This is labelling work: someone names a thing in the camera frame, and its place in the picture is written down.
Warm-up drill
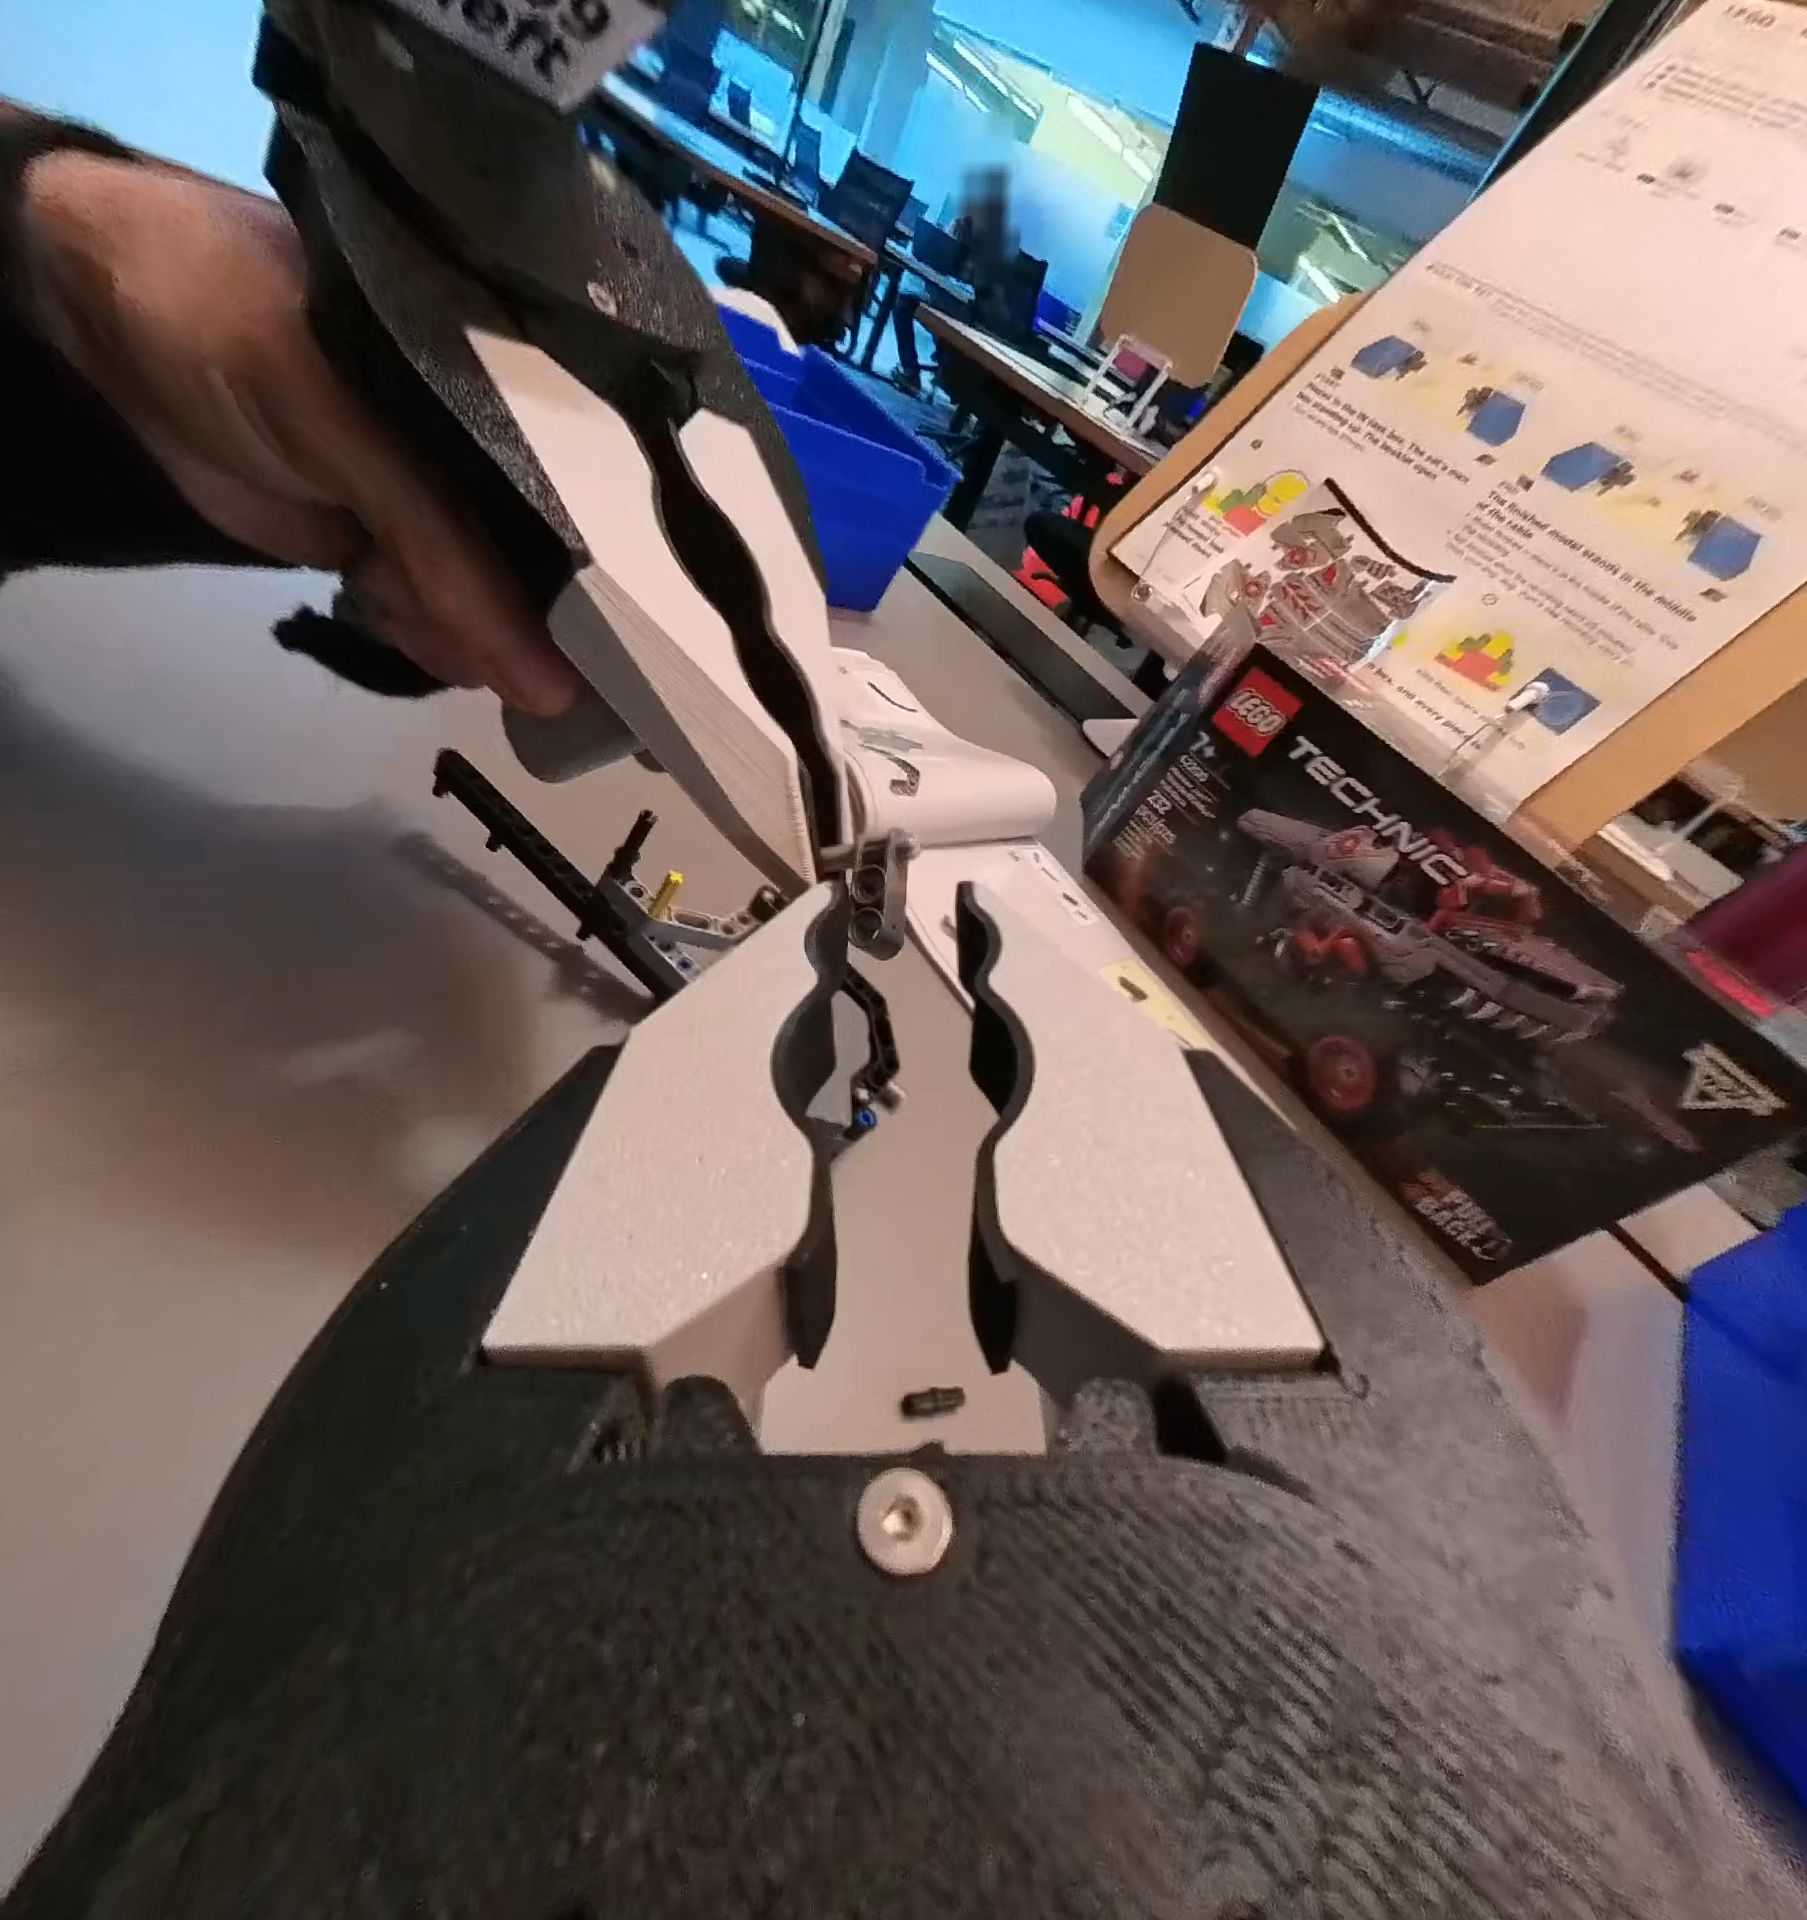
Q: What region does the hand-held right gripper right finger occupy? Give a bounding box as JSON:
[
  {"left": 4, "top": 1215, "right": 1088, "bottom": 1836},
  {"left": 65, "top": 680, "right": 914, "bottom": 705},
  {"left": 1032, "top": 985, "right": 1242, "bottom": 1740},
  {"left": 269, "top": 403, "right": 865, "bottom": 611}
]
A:
[{"left": 953, "top": 879, "right": 1328, "bottom": 1378}]

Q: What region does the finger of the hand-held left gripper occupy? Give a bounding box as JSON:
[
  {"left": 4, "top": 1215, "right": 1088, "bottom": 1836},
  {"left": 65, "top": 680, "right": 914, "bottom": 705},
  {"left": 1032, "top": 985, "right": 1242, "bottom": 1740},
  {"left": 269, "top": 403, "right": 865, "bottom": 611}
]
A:
[
  {"left": 674, "top": 405, "right": 851, "bottom": 842},
  {"left": 464, "top": 330, "right": 845, "bottom": 889}
]

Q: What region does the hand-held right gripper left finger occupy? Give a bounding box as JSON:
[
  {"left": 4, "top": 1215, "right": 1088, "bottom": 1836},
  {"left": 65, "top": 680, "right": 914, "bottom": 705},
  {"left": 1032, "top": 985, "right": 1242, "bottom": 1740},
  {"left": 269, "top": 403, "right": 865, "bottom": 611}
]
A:
[{"left": 482, "top": 884, "right": 851, "bottom": 1374}]

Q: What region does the grey black toy brick assembly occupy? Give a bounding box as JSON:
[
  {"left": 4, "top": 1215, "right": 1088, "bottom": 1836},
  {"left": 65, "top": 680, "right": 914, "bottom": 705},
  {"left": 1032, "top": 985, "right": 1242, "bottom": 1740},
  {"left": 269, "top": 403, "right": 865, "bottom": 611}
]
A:
[{"left": 432, "top": 749, "right": 907, "bottom": 1165}]

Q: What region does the grey toy connector piece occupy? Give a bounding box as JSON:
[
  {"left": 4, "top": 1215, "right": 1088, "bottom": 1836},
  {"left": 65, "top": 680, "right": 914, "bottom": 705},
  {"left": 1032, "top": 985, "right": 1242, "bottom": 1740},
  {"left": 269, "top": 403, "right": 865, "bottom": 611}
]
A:
[{"left": 821, "top": 834, "right": 923, "bottom": 963}]

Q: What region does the person's left forearm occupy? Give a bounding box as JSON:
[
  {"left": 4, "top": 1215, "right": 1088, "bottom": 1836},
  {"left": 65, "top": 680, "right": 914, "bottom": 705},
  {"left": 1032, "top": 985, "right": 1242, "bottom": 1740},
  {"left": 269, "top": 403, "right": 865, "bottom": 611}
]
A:
[{"left": 0, "top": 76, "right": 298, "bottom": 609}]

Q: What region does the wooden background desk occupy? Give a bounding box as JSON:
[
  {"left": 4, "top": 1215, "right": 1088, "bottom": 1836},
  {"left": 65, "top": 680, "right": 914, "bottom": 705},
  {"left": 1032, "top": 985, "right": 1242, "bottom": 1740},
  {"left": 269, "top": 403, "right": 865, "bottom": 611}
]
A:
[{"left": 916, "top": 304, "right": 1179, "bottom": 482}]

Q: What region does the person's left hand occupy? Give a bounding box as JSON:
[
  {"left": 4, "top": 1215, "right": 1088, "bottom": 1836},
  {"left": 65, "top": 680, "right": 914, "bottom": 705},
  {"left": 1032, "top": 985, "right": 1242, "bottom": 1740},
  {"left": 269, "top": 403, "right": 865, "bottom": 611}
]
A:
[{"left": 19, "top": 151, "right": 584, "bottom": 719}]

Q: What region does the blue plastic bin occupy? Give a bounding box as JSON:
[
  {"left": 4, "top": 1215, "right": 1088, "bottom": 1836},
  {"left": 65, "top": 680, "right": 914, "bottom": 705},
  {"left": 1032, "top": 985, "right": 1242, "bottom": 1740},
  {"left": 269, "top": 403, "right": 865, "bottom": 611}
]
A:
[
  {"left": 1672, "top": 1176, "right": 1807, "bottom": 1920},
  {"left": 715, "top": 292, "right": 967, "bottom": 614}
]

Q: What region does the white instruction booklet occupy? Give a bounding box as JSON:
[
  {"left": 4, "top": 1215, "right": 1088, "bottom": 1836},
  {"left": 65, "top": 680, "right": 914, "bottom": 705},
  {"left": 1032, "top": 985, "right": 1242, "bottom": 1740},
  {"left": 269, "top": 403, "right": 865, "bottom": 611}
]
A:
[{"left": 825, "top": 646, "right": 1226, "bottom": 1097}]

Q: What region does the black toy truck box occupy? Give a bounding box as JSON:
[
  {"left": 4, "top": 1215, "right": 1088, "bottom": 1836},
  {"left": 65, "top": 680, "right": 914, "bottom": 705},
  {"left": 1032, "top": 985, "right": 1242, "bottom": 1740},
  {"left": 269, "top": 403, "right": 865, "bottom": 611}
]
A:
[{"left": 1079, "top": 646, "right": 1807, "bottom": 1286}]

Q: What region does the wooden display board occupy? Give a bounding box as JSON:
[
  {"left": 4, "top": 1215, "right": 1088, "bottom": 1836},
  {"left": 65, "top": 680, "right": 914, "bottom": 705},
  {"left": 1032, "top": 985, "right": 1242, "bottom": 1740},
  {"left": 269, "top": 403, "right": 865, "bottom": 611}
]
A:
[
  {"left": 1096, "top": 202, "right": 1262, "bottom": 396},
  {"left": 1090, "top": 0, "right": 1807, "bottom": 859}
]

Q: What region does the grey red sticker sheet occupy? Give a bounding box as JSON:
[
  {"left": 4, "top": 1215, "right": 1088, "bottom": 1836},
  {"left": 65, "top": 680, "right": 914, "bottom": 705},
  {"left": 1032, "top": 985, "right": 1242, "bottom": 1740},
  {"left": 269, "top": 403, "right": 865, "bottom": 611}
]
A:
[{"left": 1199, "top": 477, "right": 1463, "bottom": 683}]

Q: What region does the black upright panel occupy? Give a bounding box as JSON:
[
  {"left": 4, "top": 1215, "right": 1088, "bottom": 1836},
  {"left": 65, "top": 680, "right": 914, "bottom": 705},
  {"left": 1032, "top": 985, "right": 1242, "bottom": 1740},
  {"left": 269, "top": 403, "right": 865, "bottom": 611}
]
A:
[{"left": 1156, "top": 42, "right": 1323, "bottom": 251}]

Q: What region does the maroon plastic bin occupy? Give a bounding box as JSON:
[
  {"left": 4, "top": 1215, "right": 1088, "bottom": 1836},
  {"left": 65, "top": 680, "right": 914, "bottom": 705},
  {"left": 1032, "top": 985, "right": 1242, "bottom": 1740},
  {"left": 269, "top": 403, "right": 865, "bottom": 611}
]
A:
[{"left": 1668, "top": 822, "right": 1807, "bottom": 1037}]

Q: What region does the white instruction sheet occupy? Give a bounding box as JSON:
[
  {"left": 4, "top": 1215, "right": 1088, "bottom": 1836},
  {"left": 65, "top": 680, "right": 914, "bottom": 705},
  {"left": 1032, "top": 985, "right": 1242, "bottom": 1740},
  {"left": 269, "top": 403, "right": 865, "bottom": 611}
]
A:
[{"left": 1113, "top": 0, "right": 1807, "bottom": 819}]

